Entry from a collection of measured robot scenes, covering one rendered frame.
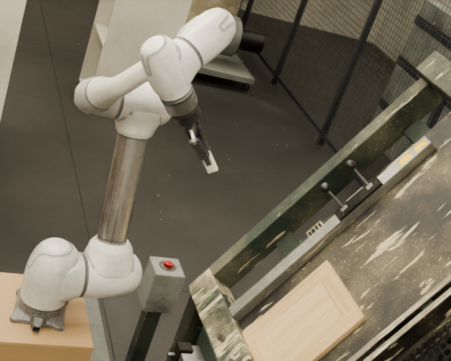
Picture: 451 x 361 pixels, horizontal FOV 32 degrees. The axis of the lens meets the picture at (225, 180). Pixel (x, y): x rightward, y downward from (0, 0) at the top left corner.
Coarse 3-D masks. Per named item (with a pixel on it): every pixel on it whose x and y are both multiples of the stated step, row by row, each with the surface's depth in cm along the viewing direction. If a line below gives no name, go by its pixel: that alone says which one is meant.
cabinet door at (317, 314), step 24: (312, 288) 277; (336, 288) 269; (288, 312) 278; (312, 312) 271; (336, 312) 264; (360, 312) 257; (264, 336) 279; (288, 336) 271; (312, 336) 265; (336, 336) 257; (264, 360) 272; (288, 360) 265; (312, 360) 258
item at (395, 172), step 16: (416, 144) 281; (432, 144) 278; (416, 160) 279; (384, 176) 282; (400, 176) 281; (384, 192) 282; (336, 224) 284; (320, 240) 285; (288, 256) 291; (304, 256) 287; (272, 272) 291; (288, 272) 289; (256, 288) 292; (272, 288) 290; (240, 304) 293; (256, 304) 292
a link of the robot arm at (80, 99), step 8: (88, 80) 242; (80, 88) 244; (80, 96) 243; (80, 104) 246; (88, 104) 242; (120, 104) 248; (88, 112) 250; (96, 112) 249; (104, 112) 247; (112, 112) 249
